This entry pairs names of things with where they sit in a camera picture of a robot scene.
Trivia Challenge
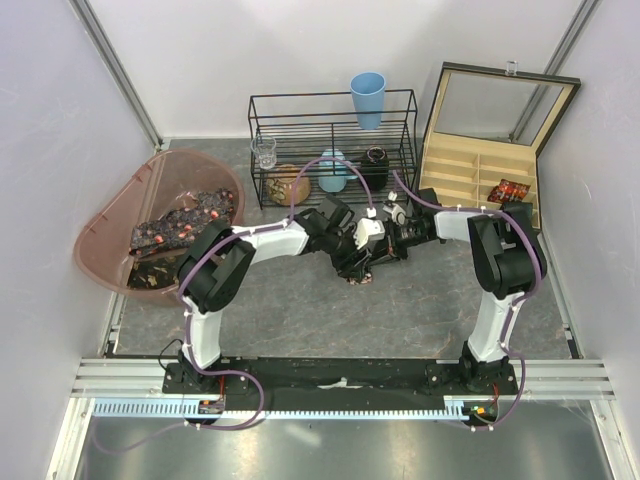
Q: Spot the brown ceramic bowl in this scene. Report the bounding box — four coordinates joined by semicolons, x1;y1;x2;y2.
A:
266;164;311;206

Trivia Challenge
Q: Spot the light blue mug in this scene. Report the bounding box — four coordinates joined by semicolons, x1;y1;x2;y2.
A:
318;148;358;193

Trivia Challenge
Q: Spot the grey slotted cable duct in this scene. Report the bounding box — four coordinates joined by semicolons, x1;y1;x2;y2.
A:
93;398;487;421

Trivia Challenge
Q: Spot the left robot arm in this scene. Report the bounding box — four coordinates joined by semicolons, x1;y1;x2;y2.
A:
177;195;386;393

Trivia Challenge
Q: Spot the clear drinking glass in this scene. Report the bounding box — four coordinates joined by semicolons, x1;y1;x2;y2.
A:
250;134;277;170

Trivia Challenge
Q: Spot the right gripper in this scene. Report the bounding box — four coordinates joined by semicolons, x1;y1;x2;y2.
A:
366;218;432;267

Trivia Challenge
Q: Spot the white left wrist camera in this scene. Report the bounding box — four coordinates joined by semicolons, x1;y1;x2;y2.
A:
353;207;386;250

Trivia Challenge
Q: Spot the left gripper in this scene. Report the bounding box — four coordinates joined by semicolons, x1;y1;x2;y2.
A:
321;224;370;281

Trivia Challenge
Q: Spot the black floral rose tie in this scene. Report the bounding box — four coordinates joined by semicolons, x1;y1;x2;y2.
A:
346;270;373;285

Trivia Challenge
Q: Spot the tall blue plastic cup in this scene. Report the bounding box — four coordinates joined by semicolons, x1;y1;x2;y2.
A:
350;72;386;130

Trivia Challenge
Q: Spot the rolled red patterned tie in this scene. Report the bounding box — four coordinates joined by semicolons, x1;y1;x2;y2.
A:
487;179;531;203

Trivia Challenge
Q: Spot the black wire rack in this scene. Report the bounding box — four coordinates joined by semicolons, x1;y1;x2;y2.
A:
247;89;418;209

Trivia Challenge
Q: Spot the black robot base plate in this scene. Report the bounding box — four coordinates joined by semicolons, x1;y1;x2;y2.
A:
162;354;516;414

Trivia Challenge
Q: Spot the pink plastic basket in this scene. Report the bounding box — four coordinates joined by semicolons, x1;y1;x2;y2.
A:
74;149;245;306

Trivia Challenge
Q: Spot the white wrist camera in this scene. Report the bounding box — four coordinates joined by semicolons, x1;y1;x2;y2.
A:
353;207;386;250
383;191;407;226

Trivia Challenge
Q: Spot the dark floral tie in basket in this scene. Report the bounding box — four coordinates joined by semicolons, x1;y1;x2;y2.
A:
129;188;236;258

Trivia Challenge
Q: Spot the rolled dark green tie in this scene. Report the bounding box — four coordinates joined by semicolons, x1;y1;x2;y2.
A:
504;201;534;218

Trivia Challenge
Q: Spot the brown paisley tie in basket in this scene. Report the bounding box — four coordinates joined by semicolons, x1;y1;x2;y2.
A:
127;257;177;290

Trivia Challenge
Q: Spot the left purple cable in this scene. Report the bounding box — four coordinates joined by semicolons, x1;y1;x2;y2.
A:
92;157;376;455

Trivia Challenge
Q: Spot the wooden tie storage box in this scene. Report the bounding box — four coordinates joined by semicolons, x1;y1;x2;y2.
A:
419;62;582;228

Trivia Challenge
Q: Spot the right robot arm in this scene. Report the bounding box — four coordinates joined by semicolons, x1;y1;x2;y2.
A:
383;189;547;394

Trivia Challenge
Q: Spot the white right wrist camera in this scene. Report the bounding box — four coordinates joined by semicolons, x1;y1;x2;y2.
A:
383;191;407;226

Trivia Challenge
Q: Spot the black cup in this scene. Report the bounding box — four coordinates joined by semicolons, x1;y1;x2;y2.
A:
360;146;389;192

